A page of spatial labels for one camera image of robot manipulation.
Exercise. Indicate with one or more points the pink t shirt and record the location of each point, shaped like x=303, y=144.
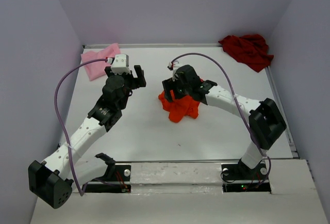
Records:
x=97, y=69

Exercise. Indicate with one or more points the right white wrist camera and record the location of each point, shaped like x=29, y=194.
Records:
x=173, y=66

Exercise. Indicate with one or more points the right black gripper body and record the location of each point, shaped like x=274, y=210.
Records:
x=182, y=90

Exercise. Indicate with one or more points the orange t shirt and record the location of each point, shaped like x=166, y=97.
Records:
x=180, y=108

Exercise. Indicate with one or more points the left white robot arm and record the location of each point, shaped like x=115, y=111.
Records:
x=54, y=179

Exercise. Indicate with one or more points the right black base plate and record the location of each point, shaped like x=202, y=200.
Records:
x=238, y=179

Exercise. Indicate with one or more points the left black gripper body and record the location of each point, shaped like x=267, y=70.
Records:
x=128, y=80

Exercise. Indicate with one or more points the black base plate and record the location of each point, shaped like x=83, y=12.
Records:
x=238, y=179
x=115, y=181

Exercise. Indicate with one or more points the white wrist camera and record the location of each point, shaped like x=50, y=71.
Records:
x=173, y=66
x=119, y=64

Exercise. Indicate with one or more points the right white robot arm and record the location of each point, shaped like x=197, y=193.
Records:
x=263, y=119

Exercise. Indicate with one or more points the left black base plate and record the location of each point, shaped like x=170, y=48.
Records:
x=115, y=181

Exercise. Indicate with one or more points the dark red t shirt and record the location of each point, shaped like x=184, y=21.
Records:
x=251, y=50

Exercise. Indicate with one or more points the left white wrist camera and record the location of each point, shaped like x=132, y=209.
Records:
x=119, y=64

